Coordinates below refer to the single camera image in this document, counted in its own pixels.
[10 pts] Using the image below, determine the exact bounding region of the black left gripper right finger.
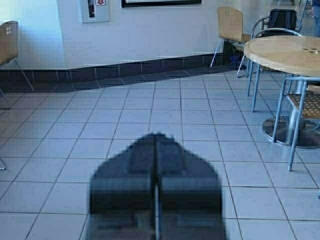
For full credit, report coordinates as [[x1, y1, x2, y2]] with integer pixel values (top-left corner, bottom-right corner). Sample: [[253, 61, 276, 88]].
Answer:
[[155, 134, 228, 240]]

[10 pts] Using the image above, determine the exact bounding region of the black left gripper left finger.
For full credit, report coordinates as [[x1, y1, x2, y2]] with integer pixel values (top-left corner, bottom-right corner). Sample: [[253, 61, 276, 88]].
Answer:
[[86, 134, 156, 240]]

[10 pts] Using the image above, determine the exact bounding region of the woven seat metal chair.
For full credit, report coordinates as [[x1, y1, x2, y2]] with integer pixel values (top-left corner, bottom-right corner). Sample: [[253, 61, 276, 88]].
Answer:
[[271, 76, 320, 171]]

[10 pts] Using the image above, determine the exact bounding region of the round beige cafe table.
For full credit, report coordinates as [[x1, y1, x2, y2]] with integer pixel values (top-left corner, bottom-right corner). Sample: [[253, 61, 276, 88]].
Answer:
[[247, 35, 320, 146]]

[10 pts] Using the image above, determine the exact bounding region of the wooden chair at left edge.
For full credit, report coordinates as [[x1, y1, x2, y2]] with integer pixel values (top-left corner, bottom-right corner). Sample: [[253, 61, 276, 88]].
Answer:
[[0, 20, 35, 110]]

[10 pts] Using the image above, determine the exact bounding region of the wooden chair by wall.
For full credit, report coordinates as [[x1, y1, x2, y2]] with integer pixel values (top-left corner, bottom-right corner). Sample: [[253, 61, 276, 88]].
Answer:
[[209, 6, 251, 68]]

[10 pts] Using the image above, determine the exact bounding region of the black metal-frame armchair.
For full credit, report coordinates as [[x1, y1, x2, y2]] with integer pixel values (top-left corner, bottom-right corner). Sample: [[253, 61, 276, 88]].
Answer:
[[243, 8, 302, 111]]

